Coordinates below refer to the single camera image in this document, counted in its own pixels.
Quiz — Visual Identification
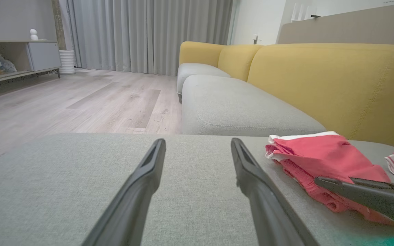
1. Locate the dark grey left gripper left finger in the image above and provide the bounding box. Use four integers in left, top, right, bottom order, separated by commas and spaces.
82, 138, 167, 246

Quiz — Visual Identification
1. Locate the pale green TV cabinet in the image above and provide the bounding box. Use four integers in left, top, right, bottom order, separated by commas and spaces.
0, 39, 61, 94

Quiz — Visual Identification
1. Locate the large yellow sofa backrest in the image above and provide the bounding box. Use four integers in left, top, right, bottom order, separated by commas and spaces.
247, 43, 394, 148

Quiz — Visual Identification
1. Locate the grey pleated curtain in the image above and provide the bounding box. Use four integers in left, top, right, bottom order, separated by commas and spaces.
68, 0, 233, 76

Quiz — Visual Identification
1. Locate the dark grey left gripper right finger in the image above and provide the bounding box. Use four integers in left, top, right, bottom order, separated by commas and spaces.
231, 137, 320, 246

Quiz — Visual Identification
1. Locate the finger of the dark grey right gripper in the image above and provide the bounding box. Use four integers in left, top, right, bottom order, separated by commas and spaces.
349, 177, 394, 192
314, 176, 394, 221

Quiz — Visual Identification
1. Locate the white ribbed plant pot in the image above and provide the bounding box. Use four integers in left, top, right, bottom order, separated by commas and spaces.
59, 50, 76, 75

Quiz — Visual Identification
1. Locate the red printed jersey shirt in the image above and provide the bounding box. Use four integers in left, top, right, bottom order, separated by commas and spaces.
265, 131, 394, 225

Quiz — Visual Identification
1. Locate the large grey sofa seat cushion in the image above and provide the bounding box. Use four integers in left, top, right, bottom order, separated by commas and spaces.
0, 133, 394, 246

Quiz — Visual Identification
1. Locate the pale stuffed toy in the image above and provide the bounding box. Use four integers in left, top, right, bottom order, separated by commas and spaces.
0, 55, 17, 75

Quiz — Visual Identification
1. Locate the beige partition panel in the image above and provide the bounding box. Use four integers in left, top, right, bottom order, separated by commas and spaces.
277, 3, 394, 49

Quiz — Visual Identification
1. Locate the green potted plant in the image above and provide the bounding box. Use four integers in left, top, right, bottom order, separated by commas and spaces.
51, 0, 67, 51

